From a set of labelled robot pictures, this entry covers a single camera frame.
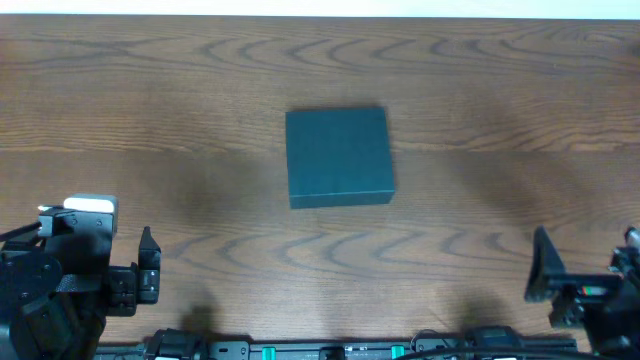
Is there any black gift box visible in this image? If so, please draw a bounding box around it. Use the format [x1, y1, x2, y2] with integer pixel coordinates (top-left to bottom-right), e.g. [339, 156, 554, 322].
[285, 107, 395, 209]

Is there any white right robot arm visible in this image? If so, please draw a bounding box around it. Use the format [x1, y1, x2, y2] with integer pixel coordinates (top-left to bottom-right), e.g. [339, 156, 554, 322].
[524, 226, 639, 359]

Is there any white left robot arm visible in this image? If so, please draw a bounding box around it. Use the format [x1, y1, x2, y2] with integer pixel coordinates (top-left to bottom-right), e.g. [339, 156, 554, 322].
[1, 222, 161, 359]

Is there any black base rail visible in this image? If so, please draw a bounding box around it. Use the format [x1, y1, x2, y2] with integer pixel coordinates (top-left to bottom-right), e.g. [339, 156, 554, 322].
[94, 326, 578, 360]

